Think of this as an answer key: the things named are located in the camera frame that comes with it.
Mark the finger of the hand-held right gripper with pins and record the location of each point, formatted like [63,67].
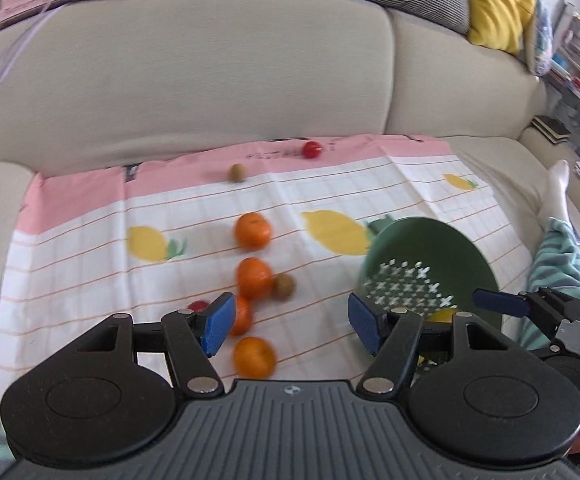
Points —
[497,302]

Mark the brown kiwi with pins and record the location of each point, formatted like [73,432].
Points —
[237,172]
[285,286]

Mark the red cherry tomato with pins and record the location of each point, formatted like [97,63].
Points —
[312,149]
[198,305]

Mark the beige sofa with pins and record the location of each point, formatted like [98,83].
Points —
[195,85]

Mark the purple ribbon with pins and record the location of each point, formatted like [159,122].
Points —
[12,52]

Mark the blue patterned cushion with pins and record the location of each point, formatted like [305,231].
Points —
[540,35]

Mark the orange mandarin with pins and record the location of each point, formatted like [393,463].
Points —
[254,357]
[255,278]
[252,231]
[242,316]

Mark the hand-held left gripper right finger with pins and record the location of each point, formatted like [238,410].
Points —
[365,322]

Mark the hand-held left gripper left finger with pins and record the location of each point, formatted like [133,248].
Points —
[218,322]

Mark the green colander bowl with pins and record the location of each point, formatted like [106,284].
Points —
[420,245]

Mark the person's right leg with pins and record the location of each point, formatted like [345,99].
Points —
[560,260]

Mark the yellow lemon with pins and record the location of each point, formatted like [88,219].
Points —
[442,316]

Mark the lemon print checked cloth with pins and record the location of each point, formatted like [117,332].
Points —
[120,280]

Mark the yellow cushion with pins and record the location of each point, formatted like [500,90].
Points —
[500,5]

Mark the black notebooks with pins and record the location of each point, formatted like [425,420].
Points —
[550,129]

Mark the pink box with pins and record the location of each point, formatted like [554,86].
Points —
[27,6]

